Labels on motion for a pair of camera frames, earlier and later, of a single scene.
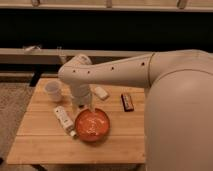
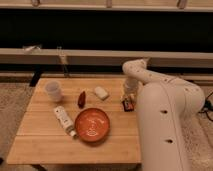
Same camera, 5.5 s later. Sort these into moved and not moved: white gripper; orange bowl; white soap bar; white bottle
Moved: white gripper
Not moved: orange bowl; white bottle; white soap bar
